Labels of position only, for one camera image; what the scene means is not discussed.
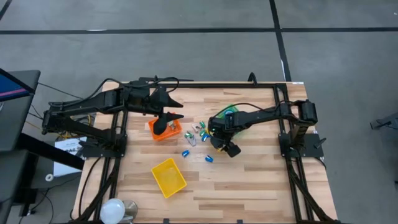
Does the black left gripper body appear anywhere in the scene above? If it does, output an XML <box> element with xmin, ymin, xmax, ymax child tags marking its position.
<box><xmin>124</xmin><ymin>80</ymin><xmax>170</xmax><ymax>136</ymax></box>

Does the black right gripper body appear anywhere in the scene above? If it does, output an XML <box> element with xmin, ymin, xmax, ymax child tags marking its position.
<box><xmin>210</xmin><ymin>134</ymin><xmax>242</xmax><ymax>158</ymax></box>

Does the orange plastic basket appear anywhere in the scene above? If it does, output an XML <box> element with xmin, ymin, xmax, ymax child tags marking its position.
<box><xmin>147</xmin><ymin>115</ymin><xmax>183</xmax><ymax>142</ymax></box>

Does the green plastic basket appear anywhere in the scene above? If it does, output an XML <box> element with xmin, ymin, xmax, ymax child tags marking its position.
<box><xmin>215</xmin><ymin>104</ymin><xmax>247</xmax><ymax>138</ymax></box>

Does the yellow plastic basket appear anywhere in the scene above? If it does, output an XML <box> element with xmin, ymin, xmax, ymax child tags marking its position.
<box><xmin>150</xmin><ymin>157</ymin><xmax>188</xmax><ymax>199</ymax></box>

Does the white printed booklet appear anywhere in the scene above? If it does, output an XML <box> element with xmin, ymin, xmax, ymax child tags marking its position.
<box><xmin>53</xmin><ymin>136</ymin><xmax>88</xmax><ymax>177</ymax></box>

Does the silver metal disc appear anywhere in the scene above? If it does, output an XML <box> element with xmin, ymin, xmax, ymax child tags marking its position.
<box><xmin>123</xmin><ymin>200</ymin><xmax>139</xmax><ymax>223</ymax></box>

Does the black diagonal bar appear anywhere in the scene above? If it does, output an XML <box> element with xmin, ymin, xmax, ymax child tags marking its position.
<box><xmin>17</xmin><ymin>133</ymin><xmax>85</xmax><ymax>171</ymax></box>

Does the white round lamp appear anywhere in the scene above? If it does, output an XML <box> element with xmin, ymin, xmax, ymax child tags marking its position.
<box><xmin>99</xmin><ymin>198</ymin><xmax>126</xmax><ymax>224</ymax></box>

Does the blue screen monitor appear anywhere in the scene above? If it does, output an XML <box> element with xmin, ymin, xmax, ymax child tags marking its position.
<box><xmin>0</xmin><ymin>67</ymin><xmax>35</xmax><ymax>103</ymax></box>

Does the black aluminium table frame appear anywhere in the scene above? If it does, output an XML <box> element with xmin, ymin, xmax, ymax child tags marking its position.
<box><xmin>70</xmin><ymin>81</ymin><xmax>341</xmax><ymax>224</ymax></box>

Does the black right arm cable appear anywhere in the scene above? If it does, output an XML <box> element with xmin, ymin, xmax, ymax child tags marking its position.
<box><xmin>214</xmin><ymin>100</ymin><xmax>299</xmax><ymax>119</ymax></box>

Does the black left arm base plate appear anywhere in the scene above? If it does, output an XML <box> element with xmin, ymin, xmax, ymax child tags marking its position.
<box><xmin>81</xmin><ymin>136</ymin><xmax>127</xmax><ymax>159</ymax></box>

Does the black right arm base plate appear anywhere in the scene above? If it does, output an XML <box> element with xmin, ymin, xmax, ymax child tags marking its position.
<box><xmin>278</xmin><ymin>133</ymin><xmax>325</xmax><ymax>159</ymax></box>

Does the yellow cable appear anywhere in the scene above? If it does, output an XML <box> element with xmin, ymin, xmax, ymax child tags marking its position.
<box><xmin>24</xmin><ymin>113</ymin><xmax>94</xmax><ymax>141</ymax></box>

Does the black floor cable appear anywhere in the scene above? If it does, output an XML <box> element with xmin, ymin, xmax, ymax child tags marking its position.
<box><xmin>37</xmin><ymin>81</ymin><xmax>77</xmax><ymax>101</ymax></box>

